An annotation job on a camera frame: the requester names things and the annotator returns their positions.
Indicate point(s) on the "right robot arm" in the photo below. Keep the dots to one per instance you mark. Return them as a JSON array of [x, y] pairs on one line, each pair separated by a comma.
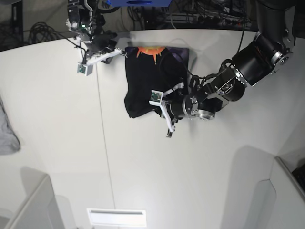
[[86, 20]]

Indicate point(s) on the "white power strip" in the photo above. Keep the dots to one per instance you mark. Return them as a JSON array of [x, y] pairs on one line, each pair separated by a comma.
[[188, 18]]

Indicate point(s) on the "blue box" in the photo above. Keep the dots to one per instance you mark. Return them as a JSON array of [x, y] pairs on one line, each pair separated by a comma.
[[142, 3]]

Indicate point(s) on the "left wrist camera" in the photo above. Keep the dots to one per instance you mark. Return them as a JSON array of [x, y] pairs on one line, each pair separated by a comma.
[[156, 98]]

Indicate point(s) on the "white side panel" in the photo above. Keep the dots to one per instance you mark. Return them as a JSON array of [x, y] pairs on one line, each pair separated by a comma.
[[39, 210], [280, 200]]

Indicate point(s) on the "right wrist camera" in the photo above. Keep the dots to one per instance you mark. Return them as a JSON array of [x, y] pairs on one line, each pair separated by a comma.
[[84, 69]]

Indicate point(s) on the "black T-shirt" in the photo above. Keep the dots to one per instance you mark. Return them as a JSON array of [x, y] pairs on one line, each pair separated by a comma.
[[149, 68]]

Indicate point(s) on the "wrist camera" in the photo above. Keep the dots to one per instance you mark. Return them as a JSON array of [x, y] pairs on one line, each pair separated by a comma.
[[156, 98], [84, 69]]

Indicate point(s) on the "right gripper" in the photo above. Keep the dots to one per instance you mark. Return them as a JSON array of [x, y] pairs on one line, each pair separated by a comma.
[[98, 48]]

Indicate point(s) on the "white slotted tray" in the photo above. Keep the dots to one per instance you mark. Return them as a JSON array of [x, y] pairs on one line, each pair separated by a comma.
[[117, 217]]

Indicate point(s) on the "white side panel right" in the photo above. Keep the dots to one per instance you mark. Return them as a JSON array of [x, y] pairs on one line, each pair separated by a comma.
[[280, 200]]

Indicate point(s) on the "white side panel left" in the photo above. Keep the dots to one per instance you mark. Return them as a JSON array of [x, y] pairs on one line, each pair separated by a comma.
[[39, 210]]

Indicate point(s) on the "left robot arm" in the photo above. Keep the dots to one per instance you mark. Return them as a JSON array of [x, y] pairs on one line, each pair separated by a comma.
[[271, 48]]

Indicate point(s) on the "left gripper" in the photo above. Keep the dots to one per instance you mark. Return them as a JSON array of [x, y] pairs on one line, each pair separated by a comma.
[[172, 106]]

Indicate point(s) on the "grey cloth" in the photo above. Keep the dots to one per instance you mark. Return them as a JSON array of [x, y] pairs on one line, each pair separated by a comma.
[[9, 143]]

